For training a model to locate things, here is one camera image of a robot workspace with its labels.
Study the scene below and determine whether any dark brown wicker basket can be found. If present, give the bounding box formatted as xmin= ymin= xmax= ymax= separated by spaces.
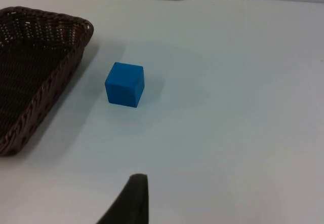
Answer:
xmin=0 ymin=6 xmax=95 ymax=158

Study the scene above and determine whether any large blue cube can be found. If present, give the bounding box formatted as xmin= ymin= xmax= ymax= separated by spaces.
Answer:
xmin=104 ymin=61 xmax=145 ymax=108

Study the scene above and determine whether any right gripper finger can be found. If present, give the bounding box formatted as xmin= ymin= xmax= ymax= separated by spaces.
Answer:
xmin=95 ymin=173 xmax=149 ymax=224

